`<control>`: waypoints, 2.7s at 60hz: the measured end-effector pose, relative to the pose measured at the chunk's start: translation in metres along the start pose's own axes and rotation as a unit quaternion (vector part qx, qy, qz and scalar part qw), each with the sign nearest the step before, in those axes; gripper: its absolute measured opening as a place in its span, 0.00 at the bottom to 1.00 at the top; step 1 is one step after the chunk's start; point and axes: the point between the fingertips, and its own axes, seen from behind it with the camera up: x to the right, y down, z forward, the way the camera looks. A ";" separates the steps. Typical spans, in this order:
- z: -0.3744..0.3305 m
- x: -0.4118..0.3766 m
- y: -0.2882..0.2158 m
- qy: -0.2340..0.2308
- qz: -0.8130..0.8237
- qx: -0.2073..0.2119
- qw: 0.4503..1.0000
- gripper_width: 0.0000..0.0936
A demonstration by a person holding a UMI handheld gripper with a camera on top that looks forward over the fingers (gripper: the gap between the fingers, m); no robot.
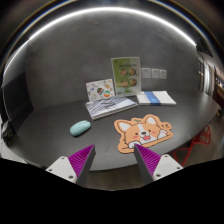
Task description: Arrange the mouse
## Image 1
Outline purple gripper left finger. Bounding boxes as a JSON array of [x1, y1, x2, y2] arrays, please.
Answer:
[[46, 145, 96, 187]]

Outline white sticker picture card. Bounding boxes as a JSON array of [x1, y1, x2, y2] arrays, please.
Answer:
[[86, 79, 115, 101]]

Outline green upright poster card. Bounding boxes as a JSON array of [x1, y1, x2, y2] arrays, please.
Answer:
[[111, 57, 141, 95]]

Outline teal computer mouse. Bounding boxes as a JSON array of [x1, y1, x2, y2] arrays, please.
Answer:
[[70, 120, 91, 136]]

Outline white ceiling light strip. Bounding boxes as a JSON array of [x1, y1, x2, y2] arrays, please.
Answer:
[[3, 6, 198, 78]]

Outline white and blue booklet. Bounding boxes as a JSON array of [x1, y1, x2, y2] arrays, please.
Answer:
[[137, 91, 176, 106]]

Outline white wall switch plate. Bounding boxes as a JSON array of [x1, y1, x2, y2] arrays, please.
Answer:
[[142, 68, 152, 78], [152, 69, 160, 78], [160, 70, 167, 79]]

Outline black monitor screen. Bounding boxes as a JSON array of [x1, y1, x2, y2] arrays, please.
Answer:
[[3, 72, 33, 130]]

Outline red metal chair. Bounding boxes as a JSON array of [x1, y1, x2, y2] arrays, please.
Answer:
[[172, 126, 211, 166]]

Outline grey striped book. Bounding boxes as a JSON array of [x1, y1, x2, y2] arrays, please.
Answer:
[[86, 97, 137, 120]]

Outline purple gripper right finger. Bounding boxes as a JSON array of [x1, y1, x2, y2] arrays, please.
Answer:
[[134, 144, 182, 184]]

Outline corgi dog mouse pad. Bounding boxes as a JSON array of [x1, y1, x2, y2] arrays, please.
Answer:
[[114, 114, 173, 154]]

